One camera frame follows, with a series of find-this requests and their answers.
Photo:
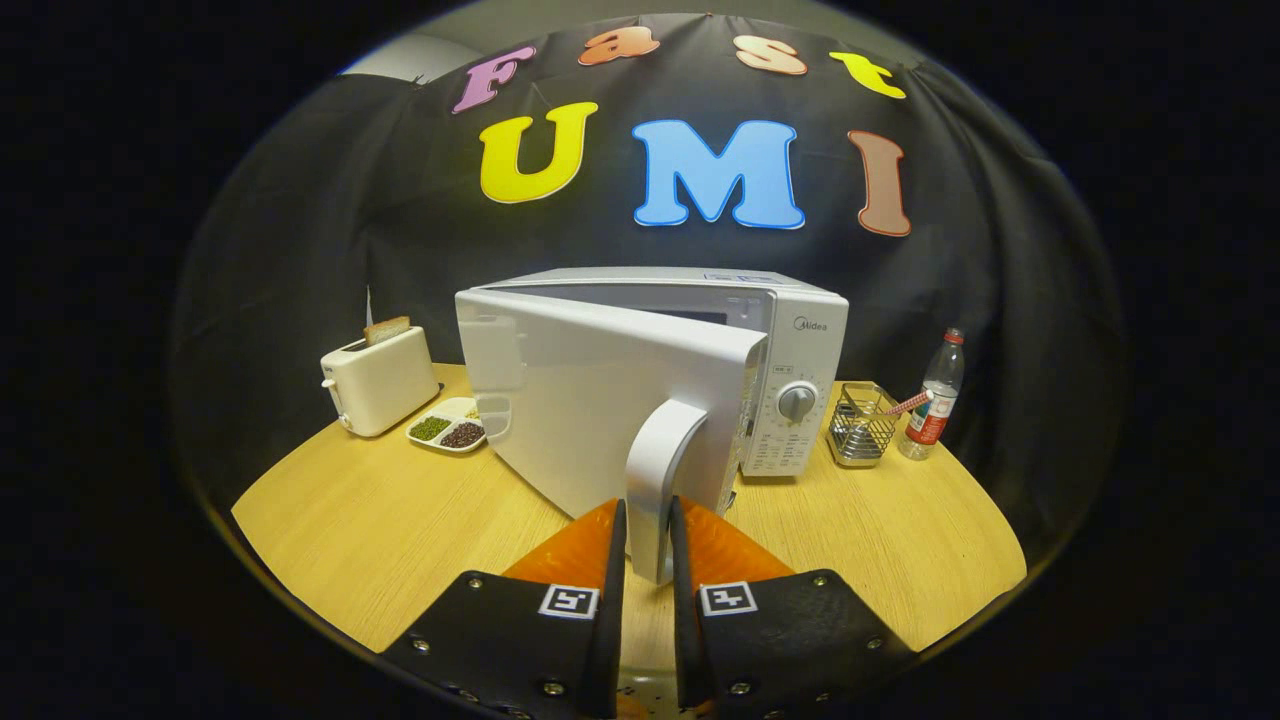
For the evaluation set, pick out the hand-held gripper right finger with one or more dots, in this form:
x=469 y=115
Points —
x=683 y=640

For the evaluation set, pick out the toast slice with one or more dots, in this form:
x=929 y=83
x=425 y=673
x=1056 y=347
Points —
x=386 y=330

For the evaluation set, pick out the cream white toaster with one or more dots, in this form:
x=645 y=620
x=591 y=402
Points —
x=380 y=385

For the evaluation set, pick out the red white checked stick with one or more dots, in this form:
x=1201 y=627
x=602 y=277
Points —
x=910 y=403

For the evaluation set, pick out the clear plastic bottle red label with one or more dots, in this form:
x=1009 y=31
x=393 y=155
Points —
x=935 y=400

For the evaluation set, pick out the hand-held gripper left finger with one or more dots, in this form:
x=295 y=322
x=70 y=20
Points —
x=612 y=620

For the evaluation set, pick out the metal mesh basket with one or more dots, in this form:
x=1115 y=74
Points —
x=860 y=430

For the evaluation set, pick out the divided white tray of beans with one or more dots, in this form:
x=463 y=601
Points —
x=445 y=432

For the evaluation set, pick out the white microwave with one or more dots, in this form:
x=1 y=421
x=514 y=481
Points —
x=600 y=400

